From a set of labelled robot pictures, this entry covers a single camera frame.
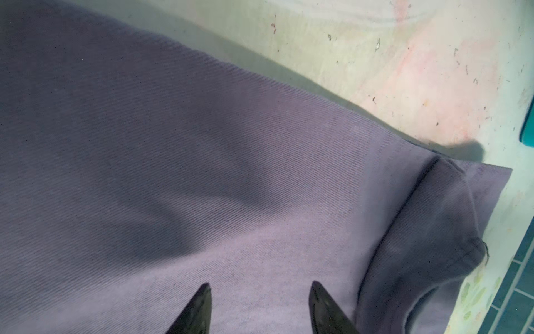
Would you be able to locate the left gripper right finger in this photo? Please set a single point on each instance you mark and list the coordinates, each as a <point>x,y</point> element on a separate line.
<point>326,316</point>

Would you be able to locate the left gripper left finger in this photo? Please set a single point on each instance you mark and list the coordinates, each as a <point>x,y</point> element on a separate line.
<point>195,318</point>

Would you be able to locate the purple trousers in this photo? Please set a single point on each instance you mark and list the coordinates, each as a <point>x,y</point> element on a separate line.
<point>135,169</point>

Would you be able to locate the teal plastic basket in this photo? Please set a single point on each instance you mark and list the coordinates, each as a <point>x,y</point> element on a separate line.
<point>527,130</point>

